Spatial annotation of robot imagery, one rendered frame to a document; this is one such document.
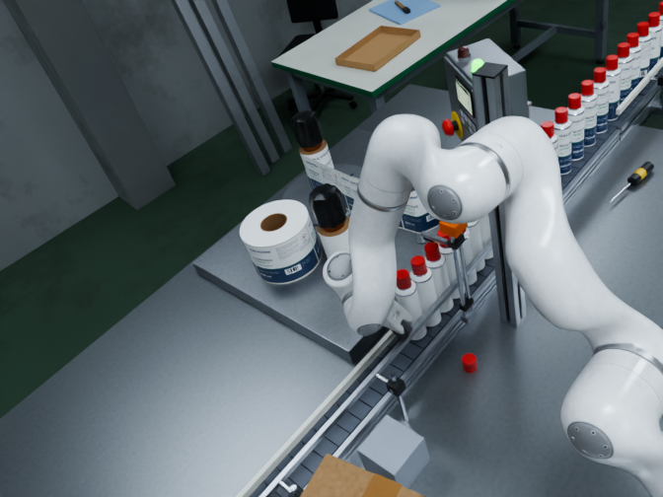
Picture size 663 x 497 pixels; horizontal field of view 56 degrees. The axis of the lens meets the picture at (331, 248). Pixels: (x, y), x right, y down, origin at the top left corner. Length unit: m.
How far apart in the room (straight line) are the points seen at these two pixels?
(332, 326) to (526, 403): 0.50
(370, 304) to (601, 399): 0.42
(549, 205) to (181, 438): 1.06
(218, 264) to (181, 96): 2.59
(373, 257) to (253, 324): 0.72
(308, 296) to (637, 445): 0.99
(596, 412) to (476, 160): 0.38
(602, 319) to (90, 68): 3.28
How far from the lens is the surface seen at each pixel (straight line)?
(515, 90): 1.23
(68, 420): 1.85
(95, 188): 4.33
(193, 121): 4.49
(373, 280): 1.13
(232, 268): 1.89
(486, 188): 0.84
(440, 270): 1.46
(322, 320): 1.63
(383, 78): 2.82
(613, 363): 1.00
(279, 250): 1.69
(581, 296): 0.94
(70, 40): 3.78
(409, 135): 0.94
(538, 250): 0.91
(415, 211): 1.68
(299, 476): 1.39
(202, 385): 1.70
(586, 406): 0.95
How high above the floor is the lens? 2.04
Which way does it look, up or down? 40 degrees down
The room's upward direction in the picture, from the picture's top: 19 degrees counter-clockwise
